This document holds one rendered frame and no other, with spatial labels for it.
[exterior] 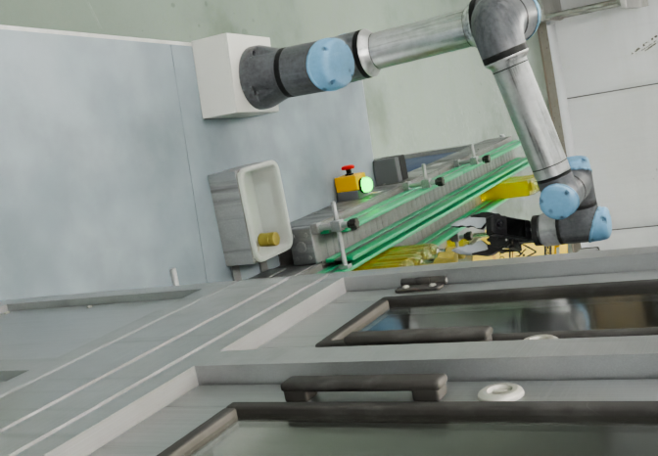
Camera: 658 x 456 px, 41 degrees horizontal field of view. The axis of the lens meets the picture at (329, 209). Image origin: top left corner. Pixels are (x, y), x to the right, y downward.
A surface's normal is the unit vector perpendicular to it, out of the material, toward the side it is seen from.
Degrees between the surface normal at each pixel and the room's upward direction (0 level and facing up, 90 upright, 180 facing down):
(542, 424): 90
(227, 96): 90
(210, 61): 90
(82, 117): 0
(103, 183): 0
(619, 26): 90
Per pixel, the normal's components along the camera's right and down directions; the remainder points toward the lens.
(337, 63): 0.80, -0.04
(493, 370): -0.46, 0.19
